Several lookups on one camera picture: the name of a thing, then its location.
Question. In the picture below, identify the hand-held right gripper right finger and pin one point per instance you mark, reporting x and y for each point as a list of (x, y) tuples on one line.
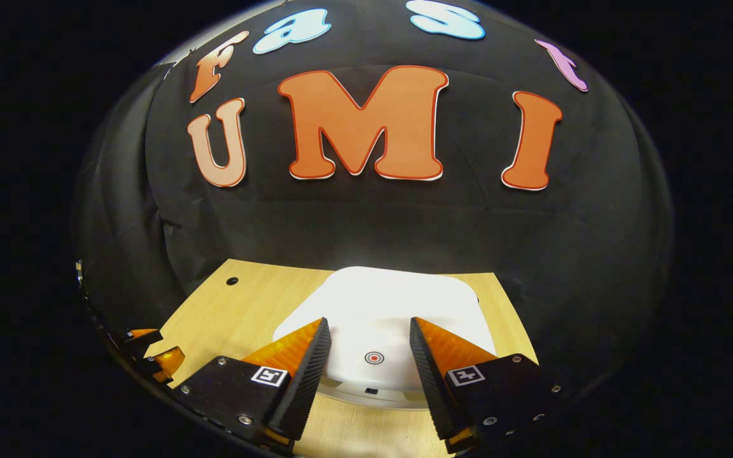
[(433, 388)]

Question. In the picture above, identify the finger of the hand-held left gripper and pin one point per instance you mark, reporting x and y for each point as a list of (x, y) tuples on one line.
[(140, 337), (166, 364)]

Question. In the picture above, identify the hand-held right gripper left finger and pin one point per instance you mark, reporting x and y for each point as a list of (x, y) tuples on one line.
[(306, 388)]

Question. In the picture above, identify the white desktop garbage bin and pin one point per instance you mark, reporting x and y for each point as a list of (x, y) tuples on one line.
[(379, 299)]

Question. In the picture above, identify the light wooden desktop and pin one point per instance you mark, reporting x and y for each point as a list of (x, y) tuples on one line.
[(245, 299)]

